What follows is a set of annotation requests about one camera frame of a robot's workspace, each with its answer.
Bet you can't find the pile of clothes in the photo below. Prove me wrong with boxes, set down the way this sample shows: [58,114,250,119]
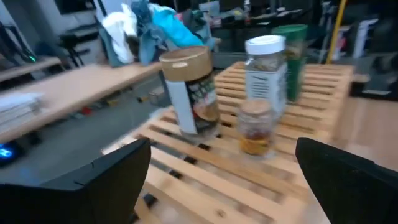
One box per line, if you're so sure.
[99,0,218,68]

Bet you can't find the small cork-lid glass jar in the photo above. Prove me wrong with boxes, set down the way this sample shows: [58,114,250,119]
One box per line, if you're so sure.
[238,99,274,156]

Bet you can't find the white foam box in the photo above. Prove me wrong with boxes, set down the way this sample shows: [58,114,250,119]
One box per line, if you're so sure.
[0,92,43,125]

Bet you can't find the wooden desk grey legs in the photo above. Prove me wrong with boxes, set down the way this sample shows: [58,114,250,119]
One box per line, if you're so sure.
[0,62,162,144]

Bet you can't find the green-lid herb jar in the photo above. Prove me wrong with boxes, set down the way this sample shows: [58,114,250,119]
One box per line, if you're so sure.
[271,24,308,103]

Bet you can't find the wooden slatted shelf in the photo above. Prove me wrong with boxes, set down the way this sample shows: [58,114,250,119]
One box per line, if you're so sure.
[102,61,355,224]

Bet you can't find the white-lid bagel seasoning jar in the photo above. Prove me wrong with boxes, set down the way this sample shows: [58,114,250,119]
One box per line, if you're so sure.
[244,34,287,119]

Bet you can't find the tan-lid spice jar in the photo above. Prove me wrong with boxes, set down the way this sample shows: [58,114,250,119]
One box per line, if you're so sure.
[159,45,221,138]

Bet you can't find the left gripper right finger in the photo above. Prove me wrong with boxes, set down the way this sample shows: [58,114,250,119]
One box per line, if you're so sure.
[295,136,398,224]

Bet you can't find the thick yellow cable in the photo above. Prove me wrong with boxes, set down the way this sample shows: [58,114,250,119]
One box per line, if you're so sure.
[325,0,348,65]

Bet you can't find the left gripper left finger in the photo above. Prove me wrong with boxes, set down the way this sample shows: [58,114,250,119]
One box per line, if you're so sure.
[0,138,152,224]

